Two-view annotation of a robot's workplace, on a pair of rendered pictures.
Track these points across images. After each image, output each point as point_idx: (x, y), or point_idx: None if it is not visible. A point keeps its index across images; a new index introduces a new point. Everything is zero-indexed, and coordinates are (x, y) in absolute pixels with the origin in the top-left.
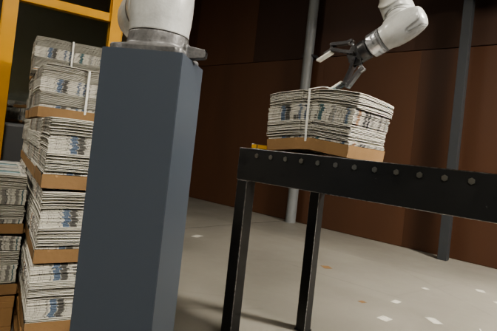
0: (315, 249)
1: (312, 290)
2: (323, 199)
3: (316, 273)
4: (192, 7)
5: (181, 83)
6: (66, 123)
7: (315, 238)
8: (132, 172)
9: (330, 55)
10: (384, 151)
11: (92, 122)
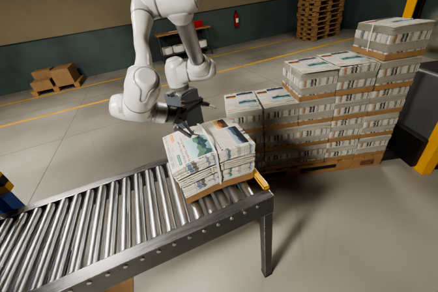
0: (261, 242)
1: (263, 261)
2: (263, 223)
3: (264, 257)
4: (169, 78)
5: (167, 102)
6: (224, 98)
7: (261, 236)
8: None
9: (205, 107)
10: (185, 199)
11: (225, 100)
